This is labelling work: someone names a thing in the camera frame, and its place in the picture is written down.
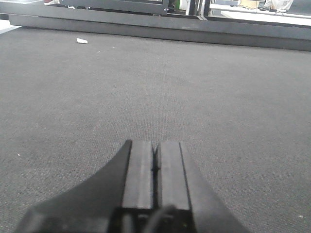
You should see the black machine base frame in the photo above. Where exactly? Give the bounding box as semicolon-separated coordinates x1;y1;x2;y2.
60;0;174;15

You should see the white paper scrap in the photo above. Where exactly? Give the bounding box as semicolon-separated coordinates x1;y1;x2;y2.
76;38;88;44

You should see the white desk with cables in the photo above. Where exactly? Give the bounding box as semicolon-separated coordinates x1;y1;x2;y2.
209;0;311;19

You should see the dark metal floor frame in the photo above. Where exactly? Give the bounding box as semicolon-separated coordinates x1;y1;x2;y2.
0;2;311;51

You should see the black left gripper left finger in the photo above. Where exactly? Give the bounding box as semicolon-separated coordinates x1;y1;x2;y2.
15;140;153;233

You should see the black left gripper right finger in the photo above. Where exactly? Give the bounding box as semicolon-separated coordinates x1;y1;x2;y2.
156;141;248;233

